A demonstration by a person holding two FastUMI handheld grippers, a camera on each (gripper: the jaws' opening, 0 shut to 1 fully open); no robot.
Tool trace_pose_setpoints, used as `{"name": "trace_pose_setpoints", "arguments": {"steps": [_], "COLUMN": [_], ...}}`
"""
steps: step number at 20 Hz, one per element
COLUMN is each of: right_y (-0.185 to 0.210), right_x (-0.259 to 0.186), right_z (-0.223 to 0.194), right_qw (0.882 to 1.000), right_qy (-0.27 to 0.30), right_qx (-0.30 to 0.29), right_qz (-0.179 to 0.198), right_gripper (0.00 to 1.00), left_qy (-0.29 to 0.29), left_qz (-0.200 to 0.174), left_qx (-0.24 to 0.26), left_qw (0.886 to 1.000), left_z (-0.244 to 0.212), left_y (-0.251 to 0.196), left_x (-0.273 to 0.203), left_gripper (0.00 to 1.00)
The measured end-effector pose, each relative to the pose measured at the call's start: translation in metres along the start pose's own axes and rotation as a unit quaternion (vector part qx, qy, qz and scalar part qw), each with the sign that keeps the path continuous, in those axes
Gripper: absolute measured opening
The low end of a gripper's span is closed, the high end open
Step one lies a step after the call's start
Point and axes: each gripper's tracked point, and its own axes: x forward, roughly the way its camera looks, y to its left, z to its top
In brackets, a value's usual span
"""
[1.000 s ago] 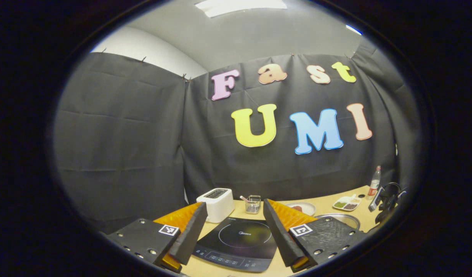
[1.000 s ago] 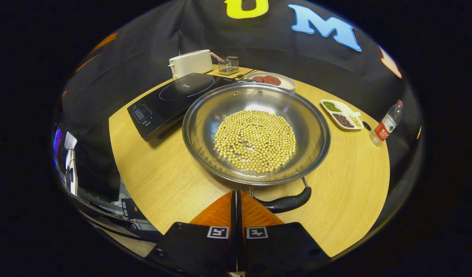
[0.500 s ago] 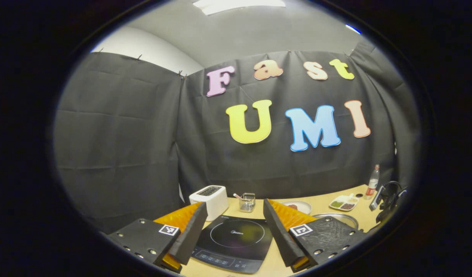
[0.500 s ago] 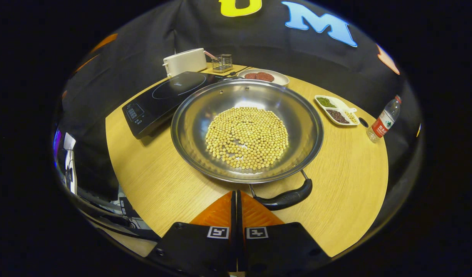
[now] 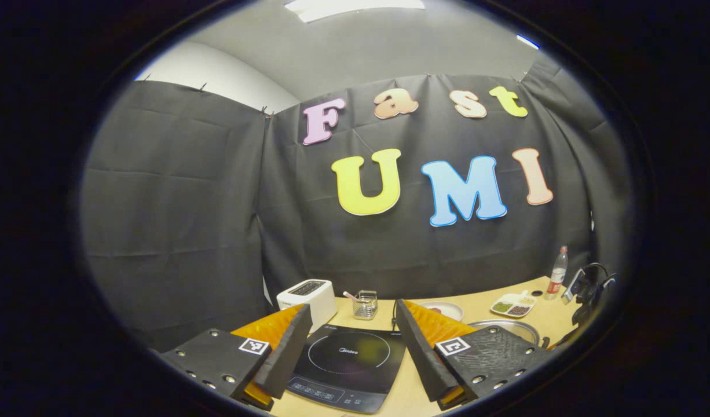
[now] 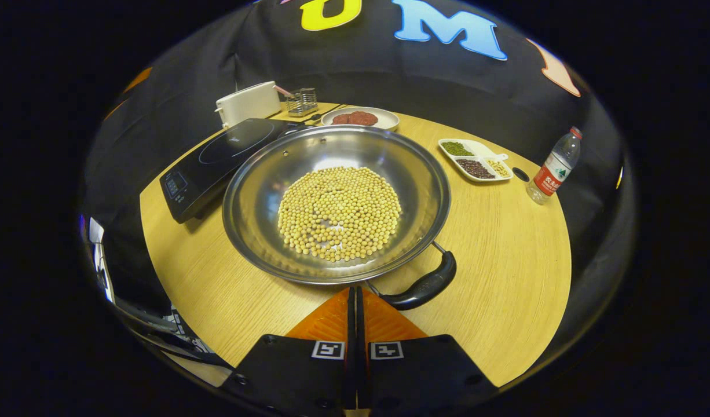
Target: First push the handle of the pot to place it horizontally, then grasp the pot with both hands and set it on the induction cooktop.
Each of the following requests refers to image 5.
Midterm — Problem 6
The black induction cooktop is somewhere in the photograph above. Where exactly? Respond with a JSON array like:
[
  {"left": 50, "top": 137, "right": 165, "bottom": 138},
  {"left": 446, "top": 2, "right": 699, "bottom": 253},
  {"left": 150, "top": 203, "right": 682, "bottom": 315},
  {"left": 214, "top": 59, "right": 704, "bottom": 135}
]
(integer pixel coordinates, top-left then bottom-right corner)
[{"left": 286, "top": 324, "right": 408, "bottom": 415}]

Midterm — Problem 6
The steel pot with black handle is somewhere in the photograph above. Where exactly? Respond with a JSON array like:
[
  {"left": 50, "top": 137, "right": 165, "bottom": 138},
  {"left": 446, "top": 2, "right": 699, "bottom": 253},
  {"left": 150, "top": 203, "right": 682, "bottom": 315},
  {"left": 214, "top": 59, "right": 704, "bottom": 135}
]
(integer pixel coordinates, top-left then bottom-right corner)
[{"left": 467, "top": 319, "right": 551, "bottom": 350}]

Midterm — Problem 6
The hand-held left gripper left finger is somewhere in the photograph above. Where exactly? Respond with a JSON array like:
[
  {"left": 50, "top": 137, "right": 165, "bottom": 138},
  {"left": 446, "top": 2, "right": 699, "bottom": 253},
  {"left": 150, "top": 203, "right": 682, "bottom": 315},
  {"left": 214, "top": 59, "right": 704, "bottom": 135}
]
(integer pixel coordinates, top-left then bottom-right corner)
[{"left": 158, "top": 304, "right": 314, "bottom": 412}]

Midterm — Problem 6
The metal wire mesh holder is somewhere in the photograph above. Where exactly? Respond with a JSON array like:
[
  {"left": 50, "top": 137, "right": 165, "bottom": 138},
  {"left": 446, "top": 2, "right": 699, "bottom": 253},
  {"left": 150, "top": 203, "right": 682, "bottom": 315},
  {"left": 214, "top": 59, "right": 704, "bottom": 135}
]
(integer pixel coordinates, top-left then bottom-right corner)
[{"left": 353, "top": 290, "right": 379, "bottom": 321}]

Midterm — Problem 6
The white round plate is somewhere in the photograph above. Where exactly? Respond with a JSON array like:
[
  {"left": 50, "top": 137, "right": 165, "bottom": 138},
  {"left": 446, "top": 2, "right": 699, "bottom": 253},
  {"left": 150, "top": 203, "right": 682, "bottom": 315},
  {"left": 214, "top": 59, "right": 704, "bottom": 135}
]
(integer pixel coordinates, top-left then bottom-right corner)
[{"left": 419, "top": 301, "right": 465, "bottom": 323}]

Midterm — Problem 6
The white toaster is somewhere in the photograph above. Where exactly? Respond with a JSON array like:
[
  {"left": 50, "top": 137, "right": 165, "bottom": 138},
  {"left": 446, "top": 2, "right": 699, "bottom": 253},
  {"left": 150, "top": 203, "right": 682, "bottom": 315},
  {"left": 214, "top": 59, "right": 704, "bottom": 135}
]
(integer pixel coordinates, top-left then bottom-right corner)
[{"left": 276, "top": 279, "right": 339, "bottom": 334}]

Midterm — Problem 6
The long ceiling light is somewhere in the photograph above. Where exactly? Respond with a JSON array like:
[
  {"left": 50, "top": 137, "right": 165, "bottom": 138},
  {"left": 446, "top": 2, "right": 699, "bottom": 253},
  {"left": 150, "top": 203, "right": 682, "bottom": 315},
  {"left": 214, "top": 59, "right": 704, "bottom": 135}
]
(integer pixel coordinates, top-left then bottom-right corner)
[{"left": 284, "top": 0, "right": 426, "bottom": 23}]

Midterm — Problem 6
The white divided dish with beans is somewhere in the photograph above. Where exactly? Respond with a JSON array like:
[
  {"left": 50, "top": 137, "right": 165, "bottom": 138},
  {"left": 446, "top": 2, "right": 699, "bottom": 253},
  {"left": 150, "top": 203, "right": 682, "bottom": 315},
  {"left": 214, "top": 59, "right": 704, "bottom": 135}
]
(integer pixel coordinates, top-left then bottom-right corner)
[{"left": 489, "top": 291, "right": 537, "bottom": 319}]

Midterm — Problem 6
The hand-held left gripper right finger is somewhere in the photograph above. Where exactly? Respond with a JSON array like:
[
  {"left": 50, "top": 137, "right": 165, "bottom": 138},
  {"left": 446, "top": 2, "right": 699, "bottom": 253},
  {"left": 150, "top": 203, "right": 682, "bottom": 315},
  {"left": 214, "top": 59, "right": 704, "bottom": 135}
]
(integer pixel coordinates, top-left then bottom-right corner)
[{"left": 394, "top": 299, "right": 557, "bottom": 412}]

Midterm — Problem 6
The clear plastic bottle red label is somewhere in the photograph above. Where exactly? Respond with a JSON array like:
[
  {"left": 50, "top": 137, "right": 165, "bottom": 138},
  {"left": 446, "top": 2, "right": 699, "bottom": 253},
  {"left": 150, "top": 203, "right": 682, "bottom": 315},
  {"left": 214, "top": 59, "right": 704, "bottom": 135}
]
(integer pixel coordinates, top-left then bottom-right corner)
[{"left": 544, "top": 246, "right": 569, "bottom": 301}]

